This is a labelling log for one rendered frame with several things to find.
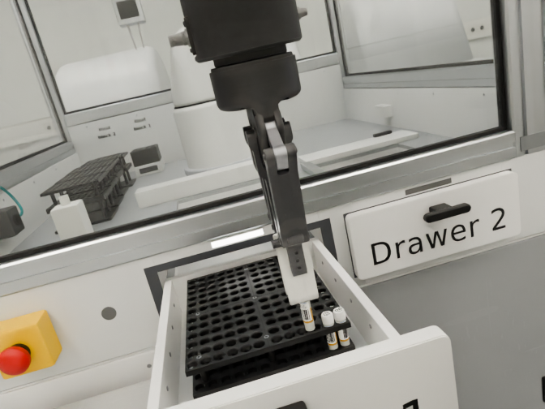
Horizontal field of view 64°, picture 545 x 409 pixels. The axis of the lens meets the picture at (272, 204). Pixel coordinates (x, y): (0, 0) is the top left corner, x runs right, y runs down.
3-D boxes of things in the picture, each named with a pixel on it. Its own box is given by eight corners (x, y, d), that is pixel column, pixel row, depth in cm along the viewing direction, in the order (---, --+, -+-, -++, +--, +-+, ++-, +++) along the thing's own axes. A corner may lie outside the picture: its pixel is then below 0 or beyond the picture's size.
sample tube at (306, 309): (306, 333, 46) (297, 294, 44) (303, 327, 47) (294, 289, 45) (317, 329, 46) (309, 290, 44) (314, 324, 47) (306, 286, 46)
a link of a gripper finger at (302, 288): (304, 232, 42) (306, 235, 42) (317, 294, 45) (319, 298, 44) (275, 240, 42) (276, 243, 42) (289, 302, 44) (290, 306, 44)
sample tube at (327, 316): (331, 355, 47) (323, 318, 45) (327, 349, 48) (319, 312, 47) (341, 351, 47) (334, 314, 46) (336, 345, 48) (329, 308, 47)
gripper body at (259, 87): (206, 66, 41) (229, 161, 44) (208, 66, 33) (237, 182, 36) (283, 48, 41) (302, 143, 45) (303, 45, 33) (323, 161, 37)
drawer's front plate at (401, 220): (521, 234, 73) (517, 170, 70) (358, 281, 70) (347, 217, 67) (514, 230, 75) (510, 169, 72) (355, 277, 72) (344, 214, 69)
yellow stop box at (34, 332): (53, 369, 61) (35, 325, 59) (1, 385, 60) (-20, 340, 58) (64, 348, 66) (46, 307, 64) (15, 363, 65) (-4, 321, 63)
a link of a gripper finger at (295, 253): (295, 221, 41) (302, 232, 38) (305, 268, 43) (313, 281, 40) (280, 225, 41) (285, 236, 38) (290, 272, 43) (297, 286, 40)
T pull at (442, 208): (472, 211, 66) (471, 203, 66) (426, 224, 66) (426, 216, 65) (458, 205, 70) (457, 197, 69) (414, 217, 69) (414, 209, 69)
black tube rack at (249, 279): (360, 372, 48) (349, 321, 46) (201, 423, 46) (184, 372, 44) (308, 286, 69) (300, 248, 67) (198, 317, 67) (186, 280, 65)
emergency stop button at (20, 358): (32, 373, 58) (21, 347, 57) (2, 382, 58) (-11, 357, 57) (40, 359, 61) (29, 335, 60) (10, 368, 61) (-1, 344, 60)
